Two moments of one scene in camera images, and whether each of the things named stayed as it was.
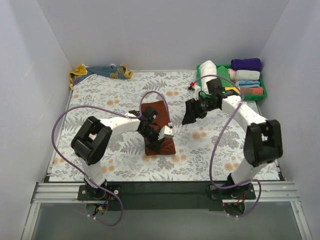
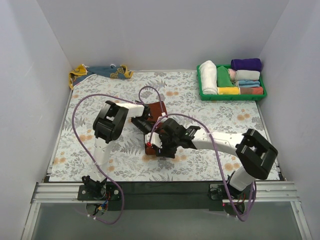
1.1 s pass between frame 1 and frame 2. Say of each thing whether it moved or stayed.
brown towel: stayed
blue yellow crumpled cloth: stayed
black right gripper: moved
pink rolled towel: stayed
